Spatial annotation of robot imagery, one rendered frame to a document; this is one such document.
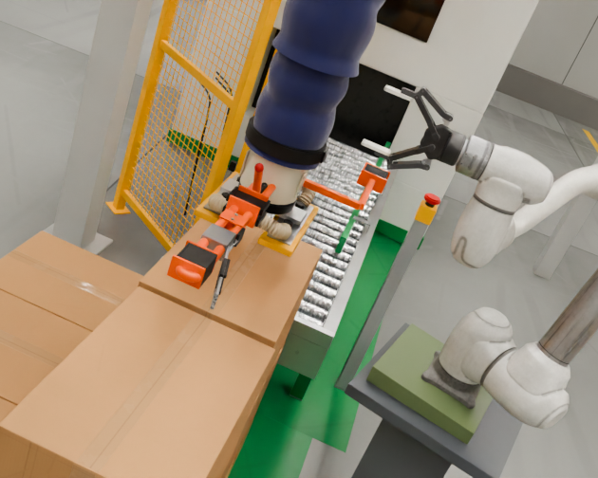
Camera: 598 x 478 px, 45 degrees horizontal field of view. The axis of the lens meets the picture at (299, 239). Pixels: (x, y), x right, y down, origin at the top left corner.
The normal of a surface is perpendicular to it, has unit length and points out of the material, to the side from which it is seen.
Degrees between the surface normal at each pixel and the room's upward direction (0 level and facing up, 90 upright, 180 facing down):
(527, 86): 90
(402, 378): 2
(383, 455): 90
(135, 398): 0
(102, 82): 90
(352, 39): 100
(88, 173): 90
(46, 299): 0
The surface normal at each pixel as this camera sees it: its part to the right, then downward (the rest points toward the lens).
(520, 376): -0.62, -0.18
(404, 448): -0.47, 0.27
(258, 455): 0.33, -0.83
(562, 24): -0.16, 0.42
